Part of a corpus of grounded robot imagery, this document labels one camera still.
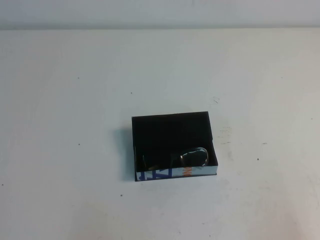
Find black open glasses case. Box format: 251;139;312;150
131;111;220;183

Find black frame glasses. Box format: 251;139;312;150
141;146;209;173

